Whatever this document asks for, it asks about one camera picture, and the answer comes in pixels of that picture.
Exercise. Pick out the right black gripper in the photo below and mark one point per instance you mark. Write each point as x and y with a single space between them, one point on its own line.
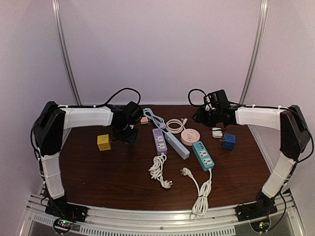
200 115

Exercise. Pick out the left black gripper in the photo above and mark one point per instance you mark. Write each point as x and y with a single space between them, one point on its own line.
131 139

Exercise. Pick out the white small adapter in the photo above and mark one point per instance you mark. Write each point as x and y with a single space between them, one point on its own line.
217 133

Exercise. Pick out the pink charger plug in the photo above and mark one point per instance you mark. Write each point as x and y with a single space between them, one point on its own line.
144 121

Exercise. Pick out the dark blue cube adapter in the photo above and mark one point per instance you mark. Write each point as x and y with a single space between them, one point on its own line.
228 141

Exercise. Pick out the yellow cube adapter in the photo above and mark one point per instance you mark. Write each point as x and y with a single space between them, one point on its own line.
104 142

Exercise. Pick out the pink round socket hub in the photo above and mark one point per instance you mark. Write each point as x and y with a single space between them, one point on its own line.
189 136

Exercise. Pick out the purple power strip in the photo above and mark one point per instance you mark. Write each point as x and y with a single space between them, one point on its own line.
160 142

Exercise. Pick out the teal blue socket box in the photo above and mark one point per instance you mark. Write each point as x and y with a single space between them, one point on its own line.
203 156

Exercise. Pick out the light blue power strip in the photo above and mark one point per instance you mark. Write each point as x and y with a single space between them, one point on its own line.
177 145

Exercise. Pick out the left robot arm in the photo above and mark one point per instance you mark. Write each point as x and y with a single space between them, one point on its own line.
55 119

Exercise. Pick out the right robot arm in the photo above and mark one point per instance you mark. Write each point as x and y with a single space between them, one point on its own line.
290 121

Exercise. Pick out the white round plug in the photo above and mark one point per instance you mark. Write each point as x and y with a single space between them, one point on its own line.
162 125

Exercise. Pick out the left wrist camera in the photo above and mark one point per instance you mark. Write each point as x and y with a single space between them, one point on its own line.
133 112

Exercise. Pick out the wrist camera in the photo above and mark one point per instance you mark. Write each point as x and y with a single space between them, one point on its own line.
133 112
217 100

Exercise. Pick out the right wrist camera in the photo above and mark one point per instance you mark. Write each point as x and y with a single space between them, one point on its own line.
217 100

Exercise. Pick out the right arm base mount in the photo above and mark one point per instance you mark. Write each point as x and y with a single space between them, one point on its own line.
263 206

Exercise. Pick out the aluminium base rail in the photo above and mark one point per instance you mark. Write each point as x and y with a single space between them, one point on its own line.
219 221

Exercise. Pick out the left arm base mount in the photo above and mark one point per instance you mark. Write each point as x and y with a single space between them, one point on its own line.
61 208

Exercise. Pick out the right aluminium frame post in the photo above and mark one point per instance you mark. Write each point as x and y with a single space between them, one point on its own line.
260 29

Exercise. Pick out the aluminium frame post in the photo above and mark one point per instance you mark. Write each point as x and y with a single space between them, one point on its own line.
260 29
64 51

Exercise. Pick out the left aluminium frame post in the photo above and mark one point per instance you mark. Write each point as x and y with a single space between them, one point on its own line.
64 51

